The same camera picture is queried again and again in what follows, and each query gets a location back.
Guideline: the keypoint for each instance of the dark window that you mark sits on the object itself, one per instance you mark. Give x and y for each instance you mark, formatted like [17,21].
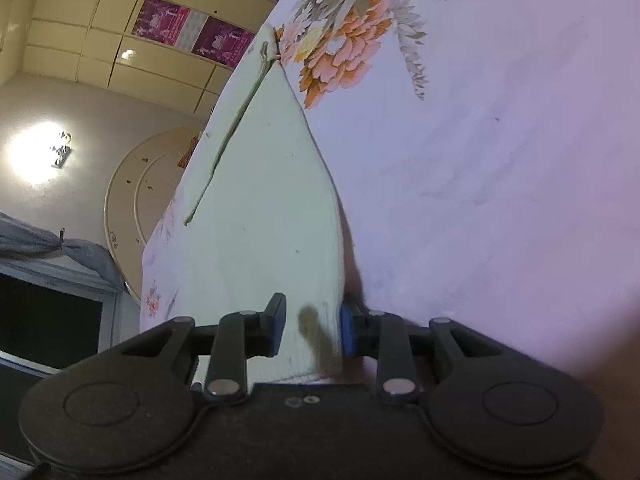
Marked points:
[45,315]

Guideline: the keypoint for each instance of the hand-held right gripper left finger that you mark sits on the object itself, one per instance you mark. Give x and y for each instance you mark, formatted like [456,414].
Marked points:
[276,325]

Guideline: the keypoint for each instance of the cream round headboard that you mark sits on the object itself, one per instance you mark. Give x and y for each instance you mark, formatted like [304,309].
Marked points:
[125,195]

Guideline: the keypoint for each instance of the cream wardrobe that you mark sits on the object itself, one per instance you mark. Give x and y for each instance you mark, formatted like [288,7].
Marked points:
[75,25]

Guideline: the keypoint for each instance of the white knitted sweater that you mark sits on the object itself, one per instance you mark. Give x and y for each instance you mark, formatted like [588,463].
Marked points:
[270,200]

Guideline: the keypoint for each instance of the ornate wall lamp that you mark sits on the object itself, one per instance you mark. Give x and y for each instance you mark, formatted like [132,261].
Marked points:
[61,150]

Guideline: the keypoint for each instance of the grey-blue curtain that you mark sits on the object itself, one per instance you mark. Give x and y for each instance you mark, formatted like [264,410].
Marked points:
[90,255]

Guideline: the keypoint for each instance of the floral lilac bedsheet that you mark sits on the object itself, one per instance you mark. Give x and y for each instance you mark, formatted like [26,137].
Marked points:
[475,160]

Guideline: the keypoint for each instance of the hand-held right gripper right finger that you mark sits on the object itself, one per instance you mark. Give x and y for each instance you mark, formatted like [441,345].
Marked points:
[348,327]

